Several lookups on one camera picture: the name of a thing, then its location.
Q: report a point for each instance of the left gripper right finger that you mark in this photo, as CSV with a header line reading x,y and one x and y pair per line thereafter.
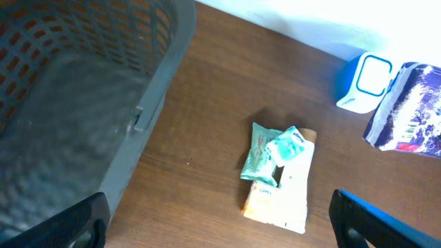
x,y
356,223

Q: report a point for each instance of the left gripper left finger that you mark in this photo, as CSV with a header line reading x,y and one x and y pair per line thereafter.
x,y
91,215

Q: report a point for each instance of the white cream tube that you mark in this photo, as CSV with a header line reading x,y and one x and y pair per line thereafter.
x,y
291,203

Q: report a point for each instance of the red purple pad packet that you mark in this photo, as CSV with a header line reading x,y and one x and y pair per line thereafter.
x,y
408,117

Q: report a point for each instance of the teal Kleenex tissue pack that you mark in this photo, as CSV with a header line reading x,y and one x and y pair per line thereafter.
x,y
284,148

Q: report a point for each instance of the grey plastic mesh basket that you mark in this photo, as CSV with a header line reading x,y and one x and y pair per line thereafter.
x,y
83,83

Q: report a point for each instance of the teal wet wipes packet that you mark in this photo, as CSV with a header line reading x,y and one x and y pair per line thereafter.
x,y
259,166

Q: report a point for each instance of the orange Kleenex tissue pack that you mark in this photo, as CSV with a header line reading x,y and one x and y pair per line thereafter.
x,y
260,204

